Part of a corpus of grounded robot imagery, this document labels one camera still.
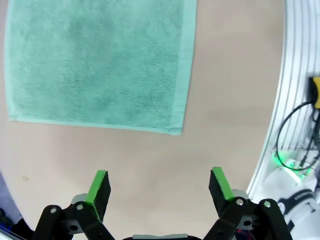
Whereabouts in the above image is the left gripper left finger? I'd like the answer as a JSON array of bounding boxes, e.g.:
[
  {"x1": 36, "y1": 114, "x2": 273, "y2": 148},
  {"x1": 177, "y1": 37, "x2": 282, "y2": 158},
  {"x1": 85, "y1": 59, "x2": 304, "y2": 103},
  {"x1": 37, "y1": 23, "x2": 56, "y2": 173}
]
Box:
[{"x1": 32, "y1": 169, "x2": 116, "y2": 240}]

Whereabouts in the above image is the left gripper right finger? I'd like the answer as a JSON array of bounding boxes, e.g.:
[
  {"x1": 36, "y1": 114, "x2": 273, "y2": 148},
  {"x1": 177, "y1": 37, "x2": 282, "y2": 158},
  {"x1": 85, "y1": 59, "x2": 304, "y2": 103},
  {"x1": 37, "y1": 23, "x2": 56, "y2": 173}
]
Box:
[{"x1": 203, "y1": 166, "x2": 293, "y2": 240}]

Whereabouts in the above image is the green towel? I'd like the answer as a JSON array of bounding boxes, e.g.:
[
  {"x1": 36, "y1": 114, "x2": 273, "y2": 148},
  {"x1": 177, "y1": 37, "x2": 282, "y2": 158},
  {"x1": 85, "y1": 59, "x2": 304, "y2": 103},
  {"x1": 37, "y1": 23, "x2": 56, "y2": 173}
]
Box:
[{"x1": 4, "y1": 0, "x2": 198, "y2": 136}]

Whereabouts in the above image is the yellow connector box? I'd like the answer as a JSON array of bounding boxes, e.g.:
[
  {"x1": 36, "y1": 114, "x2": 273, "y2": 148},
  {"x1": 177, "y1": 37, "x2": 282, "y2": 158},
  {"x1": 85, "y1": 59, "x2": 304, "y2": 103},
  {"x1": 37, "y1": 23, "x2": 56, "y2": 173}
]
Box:
[{"x1": 307, "y1": 76, "x2": 320, "y2": 109}]

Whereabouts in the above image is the thin black cable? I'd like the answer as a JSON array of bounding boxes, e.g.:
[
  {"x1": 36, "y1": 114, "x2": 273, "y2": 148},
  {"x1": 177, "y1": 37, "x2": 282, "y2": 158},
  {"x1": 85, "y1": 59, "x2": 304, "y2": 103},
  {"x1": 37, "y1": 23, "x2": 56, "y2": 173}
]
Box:
[{"x1": 273, "y1": 101, "x2": 320, "y2": 171}]

